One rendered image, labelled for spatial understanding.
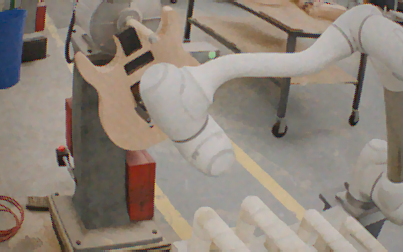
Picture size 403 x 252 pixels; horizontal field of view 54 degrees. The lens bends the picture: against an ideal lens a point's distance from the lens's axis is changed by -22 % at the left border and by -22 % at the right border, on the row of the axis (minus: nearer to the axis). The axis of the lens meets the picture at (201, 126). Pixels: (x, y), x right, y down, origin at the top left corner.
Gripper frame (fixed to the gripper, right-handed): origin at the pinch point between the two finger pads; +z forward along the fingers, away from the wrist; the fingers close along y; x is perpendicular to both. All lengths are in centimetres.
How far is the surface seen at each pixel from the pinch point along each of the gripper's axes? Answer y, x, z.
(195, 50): 22.4, -4.8, 15.7
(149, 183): -11, -55, 30
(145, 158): -7, -46, 33
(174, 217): -6, -115, 64
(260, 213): -7, 19, -75
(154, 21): 13.4, 12.9, 16.1
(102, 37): -4.3, 17.7, 16.1
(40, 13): -14, -48, 356
